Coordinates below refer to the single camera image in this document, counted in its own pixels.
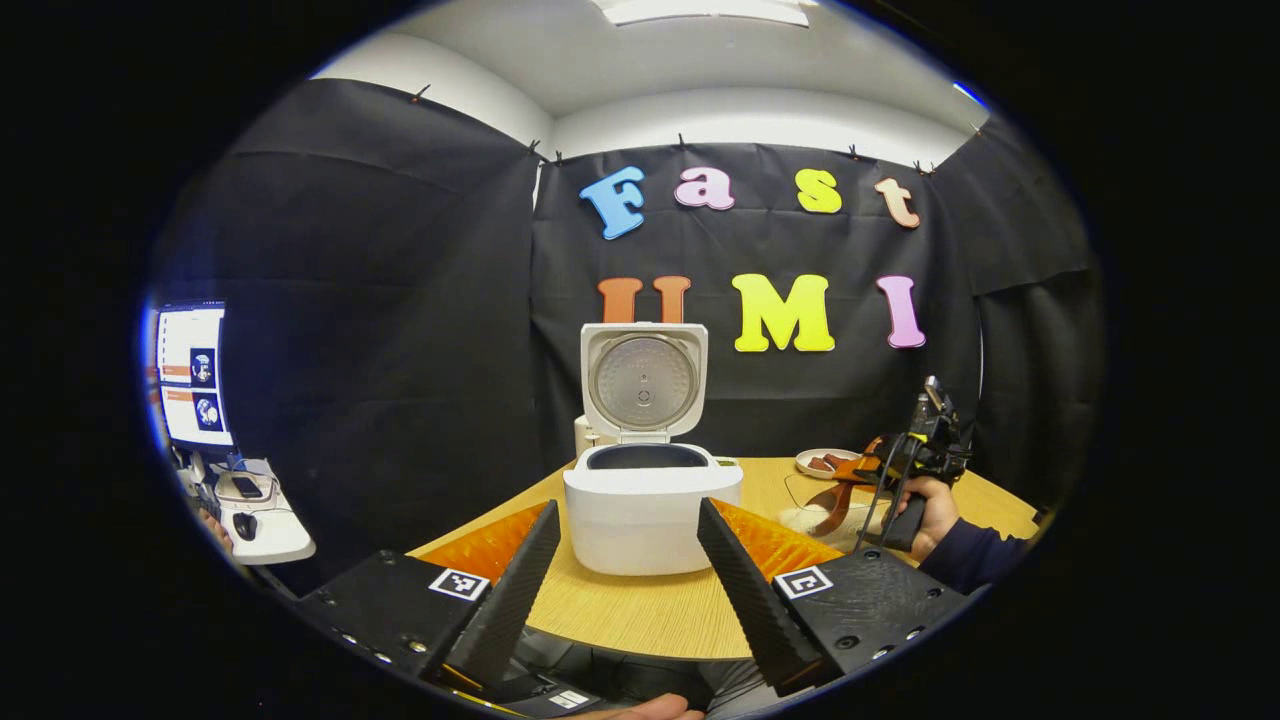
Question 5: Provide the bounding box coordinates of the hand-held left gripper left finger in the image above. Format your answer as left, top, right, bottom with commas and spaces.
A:
298, 499, 562, 698

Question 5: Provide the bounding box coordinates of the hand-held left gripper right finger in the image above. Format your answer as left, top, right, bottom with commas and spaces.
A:
697, 497, 971, 698

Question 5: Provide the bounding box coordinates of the brown wooden spoon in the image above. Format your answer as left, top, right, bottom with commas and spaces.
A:
805, 455, 901, 538

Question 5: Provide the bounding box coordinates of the white rice cooker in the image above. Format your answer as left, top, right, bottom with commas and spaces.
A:
563, 322, 744, 577

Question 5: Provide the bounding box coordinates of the white round plate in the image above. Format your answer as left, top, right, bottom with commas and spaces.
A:
795, 448, 863, 481

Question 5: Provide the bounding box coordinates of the white side desk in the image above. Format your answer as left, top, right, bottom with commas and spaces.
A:
190, 455, 316, 566

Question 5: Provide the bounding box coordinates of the black backdrop cloth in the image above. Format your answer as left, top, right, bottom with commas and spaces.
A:
148, 78, 1106, 601

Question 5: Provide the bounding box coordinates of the row of cloth clips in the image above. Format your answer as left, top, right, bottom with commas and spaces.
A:
408, 83, 986, 176

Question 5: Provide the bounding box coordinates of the computer monitor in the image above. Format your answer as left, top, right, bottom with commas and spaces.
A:
155, 303, 236, 448

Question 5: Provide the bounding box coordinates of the large ceiling light panel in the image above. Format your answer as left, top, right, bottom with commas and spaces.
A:
590, 0, 813, 28

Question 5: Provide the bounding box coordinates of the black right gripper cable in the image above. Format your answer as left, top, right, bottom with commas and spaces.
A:
853, 430, 916, 553

